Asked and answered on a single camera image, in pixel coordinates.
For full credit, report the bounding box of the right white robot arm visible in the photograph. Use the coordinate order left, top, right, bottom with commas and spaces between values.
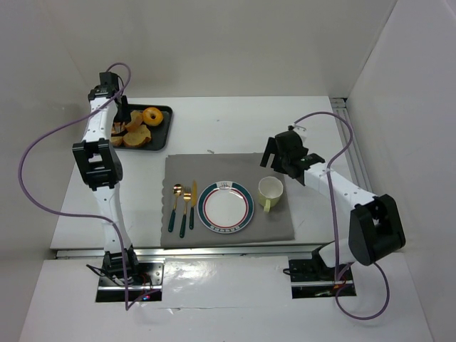
260, 130, 406, 280

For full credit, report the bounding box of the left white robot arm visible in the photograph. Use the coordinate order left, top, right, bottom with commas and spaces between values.
72, 71, 138, 284

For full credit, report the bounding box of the round sliced bun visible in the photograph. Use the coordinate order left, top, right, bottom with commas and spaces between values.
125, 110, 143, 132

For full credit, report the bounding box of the pale yellow mug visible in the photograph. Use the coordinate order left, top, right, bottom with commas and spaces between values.
257, 176, 284, 212

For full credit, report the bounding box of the long baguette slice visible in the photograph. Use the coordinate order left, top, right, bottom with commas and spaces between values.
110, 135, 123, 147

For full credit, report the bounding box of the glazed orange donut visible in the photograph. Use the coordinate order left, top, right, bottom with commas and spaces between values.
142, 107, 164, 127

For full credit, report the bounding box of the black baking tray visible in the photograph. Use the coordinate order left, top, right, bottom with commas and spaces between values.
111, 104, 173, 151

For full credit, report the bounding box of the grey cloth placemat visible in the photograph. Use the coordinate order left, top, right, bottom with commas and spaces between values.
160, 152, 294, 248

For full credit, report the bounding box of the white plate teal red rim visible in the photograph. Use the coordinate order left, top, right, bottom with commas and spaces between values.
197, 181, 254, 234

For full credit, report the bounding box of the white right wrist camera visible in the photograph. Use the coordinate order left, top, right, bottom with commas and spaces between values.
288, 123, 307, 143

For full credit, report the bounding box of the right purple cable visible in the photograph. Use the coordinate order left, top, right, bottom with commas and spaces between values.
292, 111, 390, 321

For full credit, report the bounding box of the purple cable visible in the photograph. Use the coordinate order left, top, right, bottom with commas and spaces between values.
292, 111, 390, 321
18, 63, 161, 311

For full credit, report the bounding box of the aluminium rail right side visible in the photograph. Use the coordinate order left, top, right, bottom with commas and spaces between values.
329, 97, 375, 197

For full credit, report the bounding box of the aluminium rail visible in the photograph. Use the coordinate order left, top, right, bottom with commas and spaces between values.
329, 97, 375, 197
56, 243, 321, 258

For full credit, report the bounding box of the gold knife green handle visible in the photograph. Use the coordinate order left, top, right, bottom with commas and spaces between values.
189, 180, 197, 230

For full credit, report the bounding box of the aluminium rail front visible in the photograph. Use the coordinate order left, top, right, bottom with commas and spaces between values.
56, 243, 321, 258

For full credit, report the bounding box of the gold spoon green handle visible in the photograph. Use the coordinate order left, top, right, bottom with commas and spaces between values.
167, 184, 182, 232

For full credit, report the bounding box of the gold fork green handle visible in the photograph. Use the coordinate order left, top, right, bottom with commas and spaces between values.
179, 187, 192, 239

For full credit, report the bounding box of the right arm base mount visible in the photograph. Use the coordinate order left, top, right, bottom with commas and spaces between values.
282, 249, 356, 299

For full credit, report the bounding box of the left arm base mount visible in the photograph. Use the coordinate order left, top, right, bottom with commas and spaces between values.
91, 259, 165, 304

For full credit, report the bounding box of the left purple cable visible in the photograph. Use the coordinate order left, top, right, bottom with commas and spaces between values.
18, 63, 161, 311

